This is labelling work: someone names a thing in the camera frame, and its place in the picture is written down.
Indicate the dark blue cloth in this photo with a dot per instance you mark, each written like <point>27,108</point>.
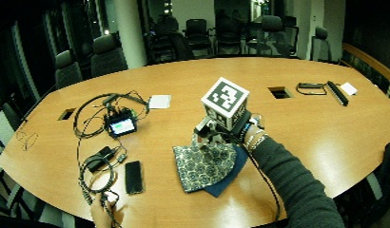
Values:
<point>234,175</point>

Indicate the black power adapter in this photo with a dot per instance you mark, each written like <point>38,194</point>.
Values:
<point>100,158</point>

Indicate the grey office chair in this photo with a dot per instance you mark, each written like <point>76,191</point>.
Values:
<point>69,71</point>
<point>107,57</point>
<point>22,205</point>

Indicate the white round pillar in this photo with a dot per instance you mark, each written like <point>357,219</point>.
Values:
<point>131,31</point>

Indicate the black office chair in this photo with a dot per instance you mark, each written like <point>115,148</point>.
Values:
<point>321,46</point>
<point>273,34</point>
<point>198,34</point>
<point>170,41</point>
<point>230,34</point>

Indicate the white cube with black markers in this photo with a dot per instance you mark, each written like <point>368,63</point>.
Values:
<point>226,96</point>

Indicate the long black bar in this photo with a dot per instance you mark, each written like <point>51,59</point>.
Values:
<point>337,93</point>

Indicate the black smartphone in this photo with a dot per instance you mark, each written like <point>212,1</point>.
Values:
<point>135,177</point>

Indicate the small black device with screen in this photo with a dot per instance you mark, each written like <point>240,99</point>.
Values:
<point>122,125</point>

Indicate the patterned floral cloth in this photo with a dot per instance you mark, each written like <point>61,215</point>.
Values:
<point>202,167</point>

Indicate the white paper card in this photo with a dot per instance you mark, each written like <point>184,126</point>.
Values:
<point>160,101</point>

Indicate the small white box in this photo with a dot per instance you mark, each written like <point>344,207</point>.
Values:
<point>349,88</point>

